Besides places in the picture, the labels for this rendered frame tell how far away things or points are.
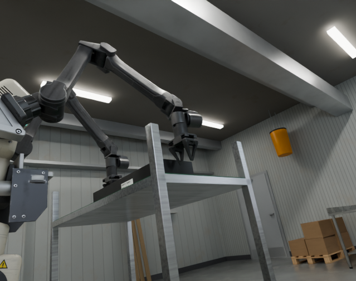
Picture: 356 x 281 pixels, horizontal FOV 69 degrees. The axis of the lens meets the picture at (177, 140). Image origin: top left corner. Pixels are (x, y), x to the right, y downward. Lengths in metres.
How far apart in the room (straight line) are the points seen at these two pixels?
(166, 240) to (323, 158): 6.38
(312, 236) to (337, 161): 1.93
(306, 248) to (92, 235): 4.28
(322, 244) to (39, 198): 5.24
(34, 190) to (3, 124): 0.22
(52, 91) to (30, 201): 0.34
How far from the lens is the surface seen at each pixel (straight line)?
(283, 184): 7.31
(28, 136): 1.31
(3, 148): 0.94
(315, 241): 5.76
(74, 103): 1.48
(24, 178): 0.93
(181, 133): 0.99
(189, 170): 1.07
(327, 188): 6.89
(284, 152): 6.79
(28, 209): 0.91
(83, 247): 6.06
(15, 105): 0.85
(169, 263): 0.70
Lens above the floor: 0.77
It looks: 21 degrees up
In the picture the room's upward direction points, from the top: 9 degrees counter-clockwise
